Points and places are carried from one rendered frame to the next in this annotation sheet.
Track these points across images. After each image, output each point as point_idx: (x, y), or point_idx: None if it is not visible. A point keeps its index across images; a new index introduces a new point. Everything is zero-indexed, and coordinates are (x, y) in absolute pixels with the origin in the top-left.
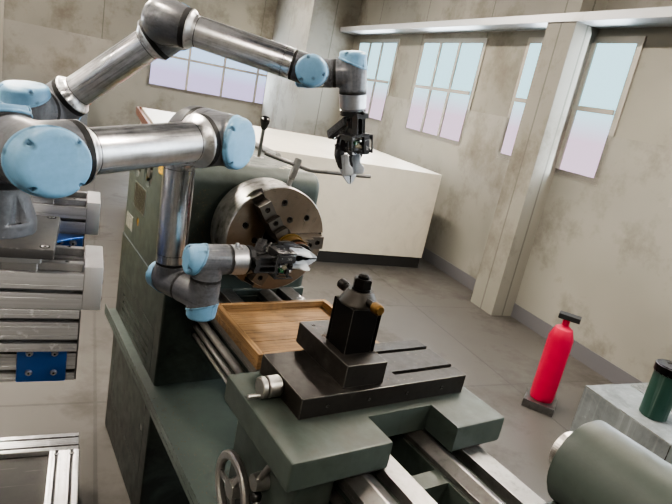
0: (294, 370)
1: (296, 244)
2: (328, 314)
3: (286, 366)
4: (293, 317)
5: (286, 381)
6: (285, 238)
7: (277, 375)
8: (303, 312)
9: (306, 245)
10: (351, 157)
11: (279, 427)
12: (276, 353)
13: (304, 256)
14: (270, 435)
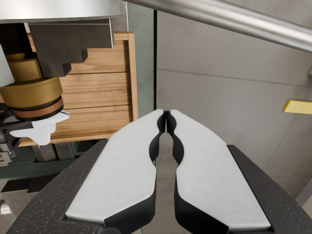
0: (22, 207)
1: (18, 127)
2: (126, 61)
3: (17, 204)
4: (77, 65)
5: (14, 216)
6: (2, 90)
7: (9, 211)
8: (95, 52)
9: (43, 119)
10: (175, 215)
11: (14, 219)
12: (11, 192)
13: (35, 141)
14: (9, 222)
